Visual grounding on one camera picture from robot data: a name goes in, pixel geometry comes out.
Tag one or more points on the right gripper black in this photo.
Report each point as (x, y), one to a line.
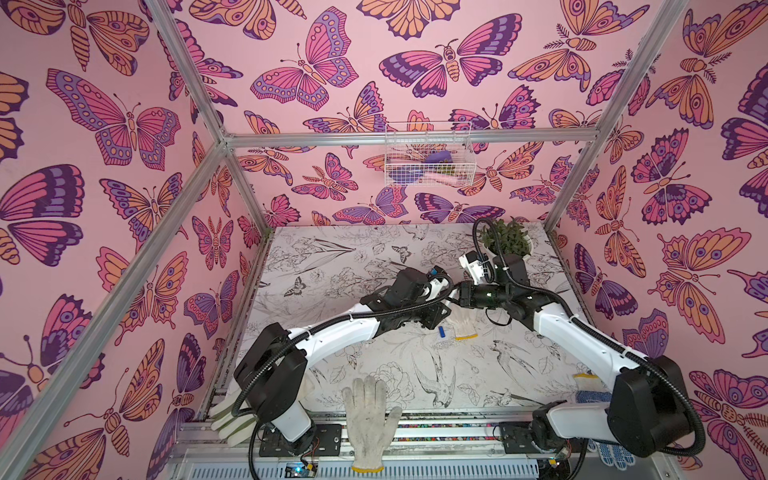
(465, 294)

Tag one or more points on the white glove on table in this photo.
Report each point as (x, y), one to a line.
(463, 321)

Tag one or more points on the white wire basket on wall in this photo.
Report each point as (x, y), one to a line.
(429, 158)

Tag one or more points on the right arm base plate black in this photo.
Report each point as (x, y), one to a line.
(517, 438)

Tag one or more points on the white glove front centre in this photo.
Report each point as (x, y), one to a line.
(370, 428)

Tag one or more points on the blue dotted glove right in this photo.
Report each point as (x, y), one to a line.
(590, 389)

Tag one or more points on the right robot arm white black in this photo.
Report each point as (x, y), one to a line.
(649, 410)

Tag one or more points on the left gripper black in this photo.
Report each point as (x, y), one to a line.
(434, 310)

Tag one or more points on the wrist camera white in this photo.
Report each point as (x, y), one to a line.
(478, 268)
(438, 281)

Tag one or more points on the white glove front left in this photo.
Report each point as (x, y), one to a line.
(233, 431)

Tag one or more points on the white potted green plant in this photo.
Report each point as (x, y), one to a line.
(506, 238)

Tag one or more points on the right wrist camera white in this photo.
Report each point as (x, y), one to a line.
(478, 268)

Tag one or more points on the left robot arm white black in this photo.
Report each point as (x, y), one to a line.
(271, 373)

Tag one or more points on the green circuit board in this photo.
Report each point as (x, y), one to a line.
(299, 470)

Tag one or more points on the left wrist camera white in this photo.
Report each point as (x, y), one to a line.
(438, 281)

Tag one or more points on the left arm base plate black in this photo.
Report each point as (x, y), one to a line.
(321, 440)

